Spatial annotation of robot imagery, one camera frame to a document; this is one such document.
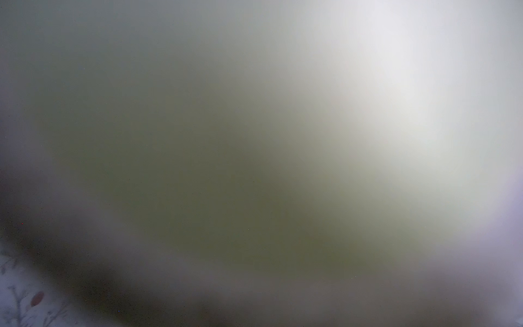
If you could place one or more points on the light green mug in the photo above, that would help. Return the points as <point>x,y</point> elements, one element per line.
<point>262,163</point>

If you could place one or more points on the lilac plastic tray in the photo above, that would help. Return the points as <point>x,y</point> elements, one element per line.
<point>505,235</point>

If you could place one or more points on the floral table mat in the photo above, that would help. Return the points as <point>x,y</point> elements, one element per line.
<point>29,299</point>

